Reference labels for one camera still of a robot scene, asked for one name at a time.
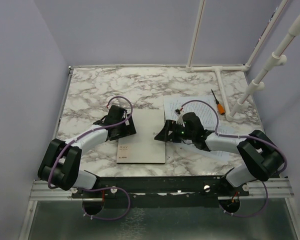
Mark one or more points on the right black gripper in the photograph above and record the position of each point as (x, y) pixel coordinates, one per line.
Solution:
(163, 135)

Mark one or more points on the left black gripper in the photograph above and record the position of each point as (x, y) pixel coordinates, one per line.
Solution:
(129, 130)

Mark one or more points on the grey black file folder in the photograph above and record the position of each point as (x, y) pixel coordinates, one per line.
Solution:
(141, 148)

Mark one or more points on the printed paper sheet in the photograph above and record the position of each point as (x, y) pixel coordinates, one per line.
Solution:
(206, 115)
(220, 151)

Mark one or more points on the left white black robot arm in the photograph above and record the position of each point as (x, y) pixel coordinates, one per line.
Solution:
(61, 163)

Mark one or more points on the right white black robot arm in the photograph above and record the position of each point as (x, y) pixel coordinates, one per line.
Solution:
(260, 158)

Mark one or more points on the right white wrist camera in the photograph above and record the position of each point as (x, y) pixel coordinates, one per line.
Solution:
(180, 113)

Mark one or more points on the orange handled screwdriver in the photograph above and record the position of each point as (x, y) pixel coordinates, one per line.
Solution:
(220, 108)

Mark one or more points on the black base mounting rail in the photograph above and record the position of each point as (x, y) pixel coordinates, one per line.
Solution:
(161, 192)

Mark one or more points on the silver aluminium rail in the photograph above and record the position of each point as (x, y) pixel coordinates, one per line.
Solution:
(41, 192)

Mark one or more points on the white pvc pipe frame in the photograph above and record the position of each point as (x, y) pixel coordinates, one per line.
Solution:
(276, 58)

